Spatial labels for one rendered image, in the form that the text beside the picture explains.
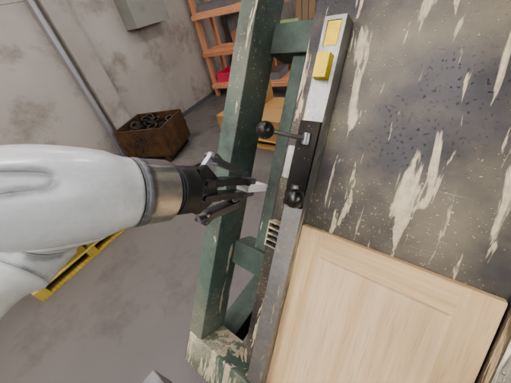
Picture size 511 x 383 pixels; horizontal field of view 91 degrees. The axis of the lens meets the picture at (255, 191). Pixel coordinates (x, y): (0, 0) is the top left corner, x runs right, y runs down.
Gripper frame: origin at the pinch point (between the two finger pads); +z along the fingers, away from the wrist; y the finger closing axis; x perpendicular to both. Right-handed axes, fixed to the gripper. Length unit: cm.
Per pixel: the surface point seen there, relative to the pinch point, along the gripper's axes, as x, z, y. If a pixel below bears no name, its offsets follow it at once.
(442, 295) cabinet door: 36.4, 13.7, 11.4
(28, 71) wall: -383, 39, -39
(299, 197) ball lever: 10.9, 0.5, -0.6
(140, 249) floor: -185, 85, 115
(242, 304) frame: -19, 34, 55
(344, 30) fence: 6.9, 11.7, -34.8
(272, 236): -1.2, 14.9, 14.9
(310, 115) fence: 3.8, 11.6, -17.2
